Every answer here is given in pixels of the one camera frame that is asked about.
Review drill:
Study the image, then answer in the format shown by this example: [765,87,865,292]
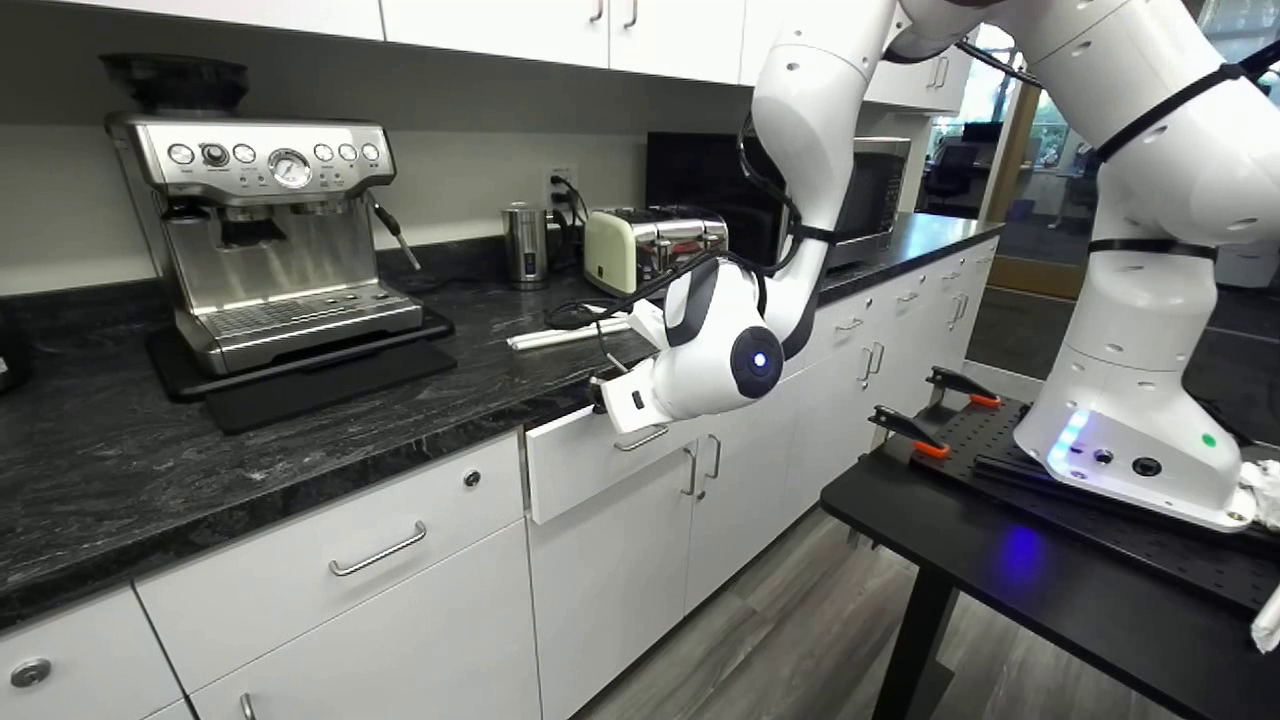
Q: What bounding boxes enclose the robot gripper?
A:
[589,374,672,441]

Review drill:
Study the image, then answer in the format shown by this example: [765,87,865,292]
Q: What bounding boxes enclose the white drawer with wooden sides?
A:
[519,398,715,530]

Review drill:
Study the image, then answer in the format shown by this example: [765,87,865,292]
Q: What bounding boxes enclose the closed white drawer under toaster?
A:
[812,272,936,362]

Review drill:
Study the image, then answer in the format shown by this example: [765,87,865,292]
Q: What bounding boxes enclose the closed white drawer under espresso machine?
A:
[131,428,533,658]

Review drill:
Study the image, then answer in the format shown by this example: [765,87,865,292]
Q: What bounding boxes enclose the long white plastic utensil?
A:
[503,313,639,355]

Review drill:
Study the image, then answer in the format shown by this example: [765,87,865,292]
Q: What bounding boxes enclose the cream and chrome toaster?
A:
[581,210,737,299]

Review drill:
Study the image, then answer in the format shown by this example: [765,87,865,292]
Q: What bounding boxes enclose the small metal canister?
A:
[500,195,554,292]

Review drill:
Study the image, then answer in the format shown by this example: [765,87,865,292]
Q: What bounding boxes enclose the stainless steel microwave oven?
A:
[645,128,923,272]

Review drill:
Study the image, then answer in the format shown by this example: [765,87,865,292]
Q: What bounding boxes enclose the black mat under espresso machine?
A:
[139,309,459,441]

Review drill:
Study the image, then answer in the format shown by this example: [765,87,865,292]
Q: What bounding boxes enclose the white lower cabinets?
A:
[0,234,1003,720]

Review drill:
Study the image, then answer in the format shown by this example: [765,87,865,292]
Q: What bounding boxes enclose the white cabinets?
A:
[0,234,1003,720]
[0,0,978,117]

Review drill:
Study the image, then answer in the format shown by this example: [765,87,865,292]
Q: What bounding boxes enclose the silver espresso machine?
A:
[106,52,431,381]

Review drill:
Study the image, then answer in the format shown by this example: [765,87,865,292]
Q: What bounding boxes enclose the white upper cabinets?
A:
[0,0,978,117]

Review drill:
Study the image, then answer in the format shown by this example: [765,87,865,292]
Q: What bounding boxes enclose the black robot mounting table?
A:
[816,394,1280,720]

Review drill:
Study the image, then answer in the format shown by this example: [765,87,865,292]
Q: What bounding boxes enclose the black stone countertop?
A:
[0,213,1003,631]

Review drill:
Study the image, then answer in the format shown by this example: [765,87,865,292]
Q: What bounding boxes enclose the white cloth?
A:
[1235,456,1280,658]

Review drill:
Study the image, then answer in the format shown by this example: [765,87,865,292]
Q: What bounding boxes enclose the black power cord at outlet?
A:
[541,169,593,277]

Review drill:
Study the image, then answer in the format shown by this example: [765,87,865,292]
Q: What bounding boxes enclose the black clamp with orange handle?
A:
[867,404,957,468]
[923,366,1007,416]

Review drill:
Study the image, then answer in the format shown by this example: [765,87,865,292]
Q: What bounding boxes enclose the black cable along robot arm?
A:
[737,34,1280,263]

